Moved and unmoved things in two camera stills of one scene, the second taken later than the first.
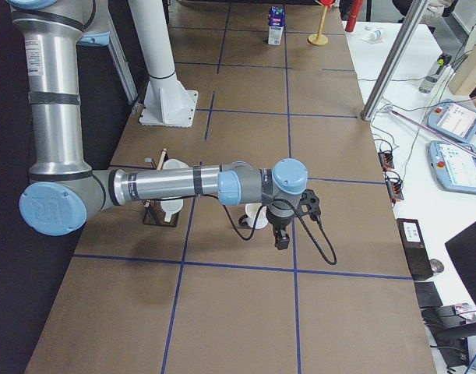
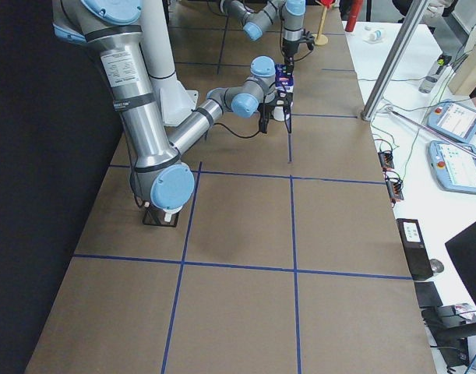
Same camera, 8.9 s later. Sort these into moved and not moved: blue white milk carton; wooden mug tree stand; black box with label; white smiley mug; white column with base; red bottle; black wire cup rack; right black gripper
Moved: right black gripper; white smiley mug; blue white milk carton
Not moved: white column with base; wooden mug tree stand; black box with label; red bottle; black wire cup rack
